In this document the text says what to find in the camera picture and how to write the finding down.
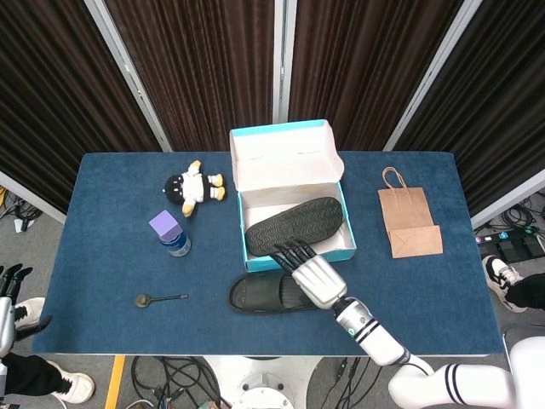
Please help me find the power strip with lit buttons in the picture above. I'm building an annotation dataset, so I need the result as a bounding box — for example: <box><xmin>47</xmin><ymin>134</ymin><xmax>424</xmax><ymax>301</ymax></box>
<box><xmin>473</xmin><ymin>229</ymin><xmax>512</xmax><ymax>245</ymax></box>

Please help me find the black rubber slipper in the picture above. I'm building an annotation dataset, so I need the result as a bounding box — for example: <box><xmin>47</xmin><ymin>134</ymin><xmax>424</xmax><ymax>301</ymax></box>
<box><xmin>228</xmin><ymin>272</ymin><xmax>318</xmax><ymax>315</ymax></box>
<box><xmin>244</xmin><ymin>196</ymin><xmax>344</xmax><ymax>256</ymax></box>

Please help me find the brown paper bag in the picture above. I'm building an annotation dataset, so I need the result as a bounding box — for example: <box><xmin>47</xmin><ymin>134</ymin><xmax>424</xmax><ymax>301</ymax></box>
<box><xmin>376</xmin><ymin>166</ymin><xmax>445</xmax><ymax>260</ymax></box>

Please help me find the yellow floor tape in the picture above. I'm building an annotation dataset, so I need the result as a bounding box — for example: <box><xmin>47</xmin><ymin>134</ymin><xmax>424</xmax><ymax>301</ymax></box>
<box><xmin>104</xmin><ymin>355</ymin><xmax>127</xmax><ymax>409</ymax></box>

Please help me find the dark brown curtain panel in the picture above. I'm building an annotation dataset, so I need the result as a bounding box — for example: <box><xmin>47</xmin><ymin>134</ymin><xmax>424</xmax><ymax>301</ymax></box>
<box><xmin>0</xmin><ymin>0</ymin><xmax>165</xmax><ymax>214</ymax></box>
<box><xmin>104</xmin><ymin>0</ymin><xmax>276</xmax><ymax>153</ymax></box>
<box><xmin>393</xmin><ymin>0</ymin><xmax>545</xmax><ymax>214</ymax></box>
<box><xmin>289</xmin><ymin>0</ymin><xmax>463</xmax><ymax>153</ymax></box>

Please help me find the light blue shoe box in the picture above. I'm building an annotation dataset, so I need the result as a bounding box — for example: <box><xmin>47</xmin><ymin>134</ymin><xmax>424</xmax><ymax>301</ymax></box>
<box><xmin>229</xmin><ymin>118</ymin><xmax>357</xmax><ymax>274</ymax></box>

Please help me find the white black sneaker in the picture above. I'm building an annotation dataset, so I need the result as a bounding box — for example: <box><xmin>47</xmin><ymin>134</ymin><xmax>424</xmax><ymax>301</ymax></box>
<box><xmin>482</xmin><ymin>255</ymin><xmax>525</xmax><ymax>295</ymax></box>

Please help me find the black trouser leg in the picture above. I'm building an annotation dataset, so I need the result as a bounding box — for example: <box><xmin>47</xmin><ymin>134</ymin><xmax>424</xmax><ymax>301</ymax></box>
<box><xmin>0</xmin><ymin>352</ymin><xmax>65</xmax><ymax>397</ymax></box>
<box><xmin>505</xmin><ymin>274</ymin><xmax>545</xmax><ymax>311</ymax></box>

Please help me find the blue drink can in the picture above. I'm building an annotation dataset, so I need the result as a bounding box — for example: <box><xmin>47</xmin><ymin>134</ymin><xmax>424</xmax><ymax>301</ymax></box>
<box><xmin>157</xmin><ymin>229</ymin><xmax>192</xmax><ymax>258</ymax></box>

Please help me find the black white penguin plush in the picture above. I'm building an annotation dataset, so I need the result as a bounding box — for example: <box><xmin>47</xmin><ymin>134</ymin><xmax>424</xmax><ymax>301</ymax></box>
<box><xmin>163</xmin><ymin>159</ymin><xmax>227</xmax><ymax>218</ymax></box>

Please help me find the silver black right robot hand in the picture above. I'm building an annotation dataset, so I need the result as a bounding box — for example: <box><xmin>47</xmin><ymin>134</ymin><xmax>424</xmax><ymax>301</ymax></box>
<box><xmin>272</xmin><ymin>238</ymin><xmax>348</xmax><ymax>310</ymax></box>

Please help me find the blue table cloth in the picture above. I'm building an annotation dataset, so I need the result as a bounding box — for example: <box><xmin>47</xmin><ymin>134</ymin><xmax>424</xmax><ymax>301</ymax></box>
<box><xmin>32</xmin><ymin>151</ymin><xmax>506</xmax><ymax>357</ymax></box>

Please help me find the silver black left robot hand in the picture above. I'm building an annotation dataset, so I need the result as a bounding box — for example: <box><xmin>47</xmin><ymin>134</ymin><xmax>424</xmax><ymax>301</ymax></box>
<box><xmin>0</xmin><ymin>262</ymin><xmax>53</xmax><ymax>357</ymax></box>

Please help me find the white frame post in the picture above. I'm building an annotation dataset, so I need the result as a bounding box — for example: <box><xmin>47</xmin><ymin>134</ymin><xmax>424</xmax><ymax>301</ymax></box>
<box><xmin>272</xmin><ymin>0</ymin><xmax>298</xmax><ymax>124</ymax></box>
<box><xmin>0</xmin><ymin>170</ymin><xmax>67</xmax><ymax>225</ymax></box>
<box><xmin>470</xmin><ymin>168</ymin><xmax>545</xmax><ymax>231</ymax></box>
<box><xmin>381</xmin><ymin>0</ymin><xmax>485</xmax><ymax>153</ymax></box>
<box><xmin>83</xmin><ymin>0</ymin><xmax>174</xmax><ymax>153</ymax></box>

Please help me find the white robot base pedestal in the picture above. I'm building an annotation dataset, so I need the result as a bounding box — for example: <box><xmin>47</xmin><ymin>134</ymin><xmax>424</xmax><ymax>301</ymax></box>
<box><xmin>202</xmin><ymin>355</ymin><xmax>324</xmax><ymax>409</ymax></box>

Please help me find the black floor cable bundle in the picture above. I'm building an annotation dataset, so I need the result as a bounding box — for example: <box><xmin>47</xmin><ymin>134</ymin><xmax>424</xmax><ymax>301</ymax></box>
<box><xmin>129</xmin><ymin>355</ymin><xmax>222</xmax><ymax>409</ymax></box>

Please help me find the dark metal spoon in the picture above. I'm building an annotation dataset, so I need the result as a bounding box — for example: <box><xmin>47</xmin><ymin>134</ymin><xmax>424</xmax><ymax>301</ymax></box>
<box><xmin>135</xmin><ymin>292</ymin><xmax>189</xmax><ymax>308</ymax></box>

